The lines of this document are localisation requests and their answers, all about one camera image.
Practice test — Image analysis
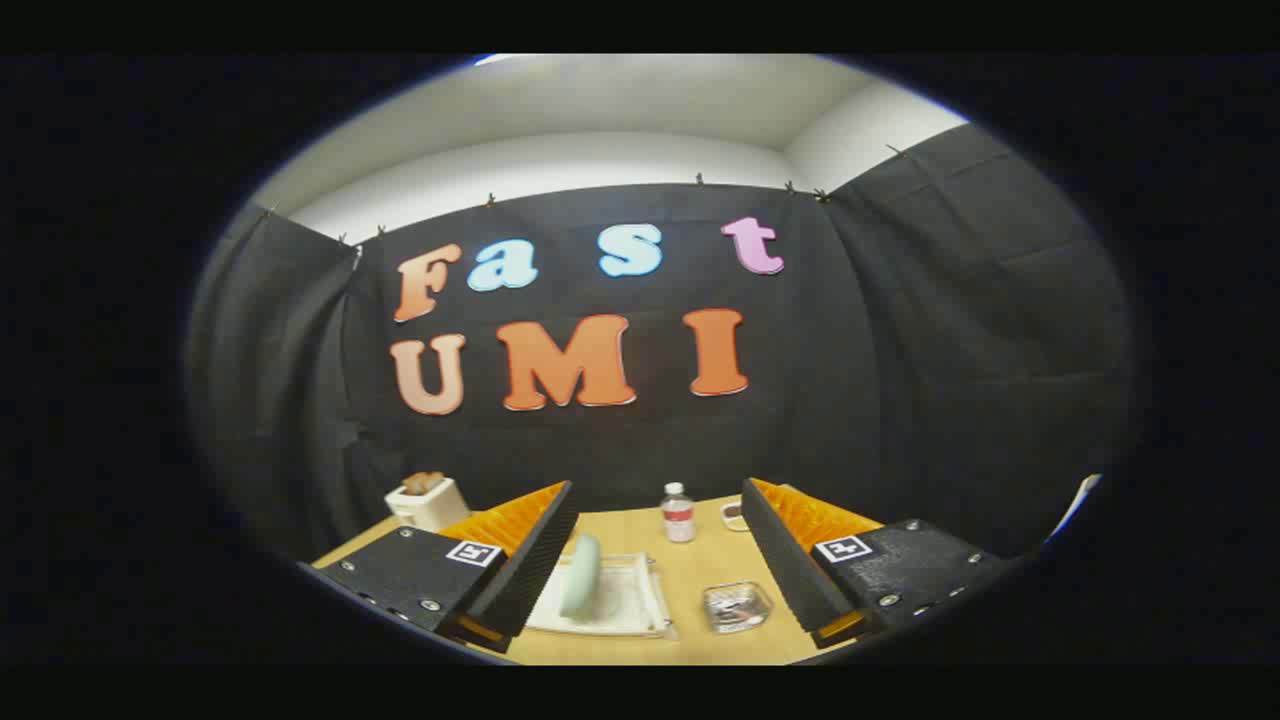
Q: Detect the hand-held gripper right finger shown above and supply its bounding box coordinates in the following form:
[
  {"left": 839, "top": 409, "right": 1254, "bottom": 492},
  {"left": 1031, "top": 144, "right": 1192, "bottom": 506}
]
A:
[{"left": 741, "top": 477, "right": 1011, "bottom": 649}]

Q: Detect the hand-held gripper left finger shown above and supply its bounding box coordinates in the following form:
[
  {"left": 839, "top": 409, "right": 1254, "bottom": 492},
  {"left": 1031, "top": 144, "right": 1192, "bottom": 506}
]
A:
[{"left": 318, "top": 480, "right": 579, "bottom": 651}]

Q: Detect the light green plate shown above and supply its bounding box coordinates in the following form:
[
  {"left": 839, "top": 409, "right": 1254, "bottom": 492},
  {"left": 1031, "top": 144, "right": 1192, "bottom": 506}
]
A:
[{"left": 558, "top": 533, "right": 603, "bottom": 621}]

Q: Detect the metal wire basket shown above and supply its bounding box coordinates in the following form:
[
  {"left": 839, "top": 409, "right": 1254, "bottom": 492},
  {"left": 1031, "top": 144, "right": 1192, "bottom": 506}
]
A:
[{"left": 701, "top": 582, "right": 775, "bottom": 635}]

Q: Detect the white wire dish rack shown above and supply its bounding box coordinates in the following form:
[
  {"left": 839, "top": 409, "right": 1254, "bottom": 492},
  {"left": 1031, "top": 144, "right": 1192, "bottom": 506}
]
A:
[{"left": 525, "top": 550, "right": 677, "bottom": 641}]

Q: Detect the white toaster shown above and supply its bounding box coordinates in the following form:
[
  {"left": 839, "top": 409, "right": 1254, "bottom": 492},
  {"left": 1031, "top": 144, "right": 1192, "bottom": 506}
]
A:
[{"left": 385, "top": 478, "right": 471, "bottom": 533}]

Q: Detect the clear plastic bottle red label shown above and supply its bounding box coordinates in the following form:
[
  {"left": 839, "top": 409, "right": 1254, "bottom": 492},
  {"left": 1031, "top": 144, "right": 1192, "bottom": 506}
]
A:
[{"left": 661, "top": 482, "right": 696, "bottom": 544}]

